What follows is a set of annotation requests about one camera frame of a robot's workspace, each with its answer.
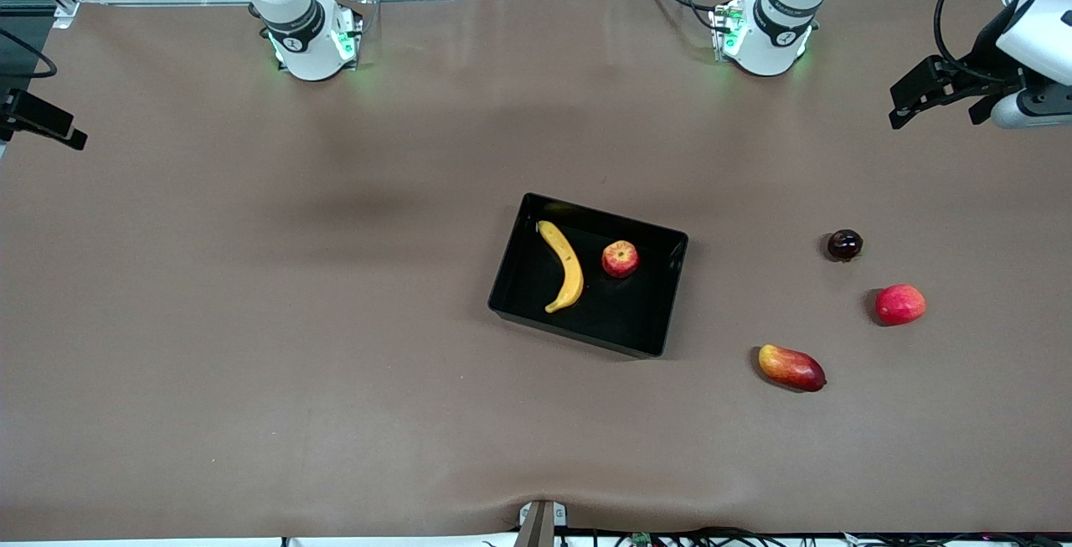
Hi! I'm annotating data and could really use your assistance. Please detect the small red yellow apple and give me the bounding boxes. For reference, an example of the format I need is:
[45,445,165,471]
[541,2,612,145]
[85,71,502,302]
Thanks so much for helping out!
[601,240,641,280]

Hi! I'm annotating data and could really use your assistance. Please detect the black rectangular plastic box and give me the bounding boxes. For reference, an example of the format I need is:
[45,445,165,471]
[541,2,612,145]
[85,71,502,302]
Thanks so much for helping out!
[487,192,689,359]

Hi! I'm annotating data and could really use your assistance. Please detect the yellow banana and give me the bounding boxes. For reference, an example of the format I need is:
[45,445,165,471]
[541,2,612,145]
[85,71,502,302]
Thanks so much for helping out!
[536,220,585,314]

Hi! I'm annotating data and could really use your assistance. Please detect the dark purple plum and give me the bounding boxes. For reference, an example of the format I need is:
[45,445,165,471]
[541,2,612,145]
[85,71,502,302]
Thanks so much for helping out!
[827,229,864,263]

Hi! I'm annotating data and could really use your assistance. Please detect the red peach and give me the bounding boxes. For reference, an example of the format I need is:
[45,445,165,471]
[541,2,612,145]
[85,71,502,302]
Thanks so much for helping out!
[874,283,927,328]

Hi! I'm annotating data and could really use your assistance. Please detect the red yellow mango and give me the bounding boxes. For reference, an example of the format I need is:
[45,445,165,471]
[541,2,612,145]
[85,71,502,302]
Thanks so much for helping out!
[758,343,827,394]

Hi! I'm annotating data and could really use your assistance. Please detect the brown table mat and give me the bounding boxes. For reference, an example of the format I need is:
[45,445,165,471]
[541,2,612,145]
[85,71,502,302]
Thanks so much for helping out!
[0,0,1072,541]

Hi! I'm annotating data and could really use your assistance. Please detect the metal table clamp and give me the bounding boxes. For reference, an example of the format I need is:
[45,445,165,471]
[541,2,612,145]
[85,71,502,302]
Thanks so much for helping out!
[518,499,569,547]

